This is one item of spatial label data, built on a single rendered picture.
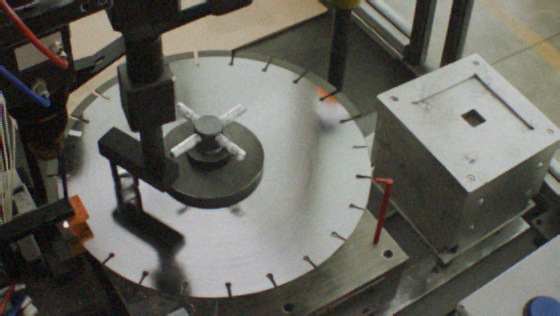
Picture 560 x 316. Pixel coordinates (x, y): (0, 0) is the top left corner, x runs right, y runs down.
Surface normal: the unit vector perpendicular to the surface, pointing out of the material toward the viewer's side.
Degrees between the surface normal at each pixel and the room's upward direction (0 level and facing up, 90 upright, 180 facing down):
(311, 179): 0
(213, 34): 0
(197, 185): 5
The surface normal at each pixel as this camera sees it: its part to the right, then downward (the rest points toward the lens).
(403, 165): -0.84, 0.37
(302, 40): 0.04, -0.67
